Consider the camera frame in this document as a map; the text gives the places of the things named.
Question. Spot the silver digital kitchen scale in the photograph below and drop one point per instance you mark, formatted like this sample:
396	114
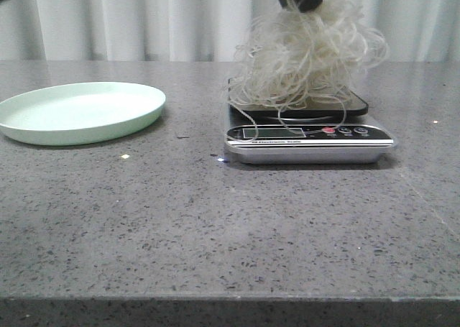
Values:
329	130

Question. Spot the white pleated curtain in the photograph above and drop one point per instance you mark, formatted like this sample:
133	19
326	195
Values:
206	30

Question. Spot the white vermicelli noodle bundle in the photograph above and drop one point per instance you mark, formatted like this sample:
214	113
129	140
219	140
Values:
290	56

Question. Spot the light green round plate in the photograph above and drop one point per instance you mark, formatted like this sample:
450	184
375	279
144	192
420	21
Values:
80	113

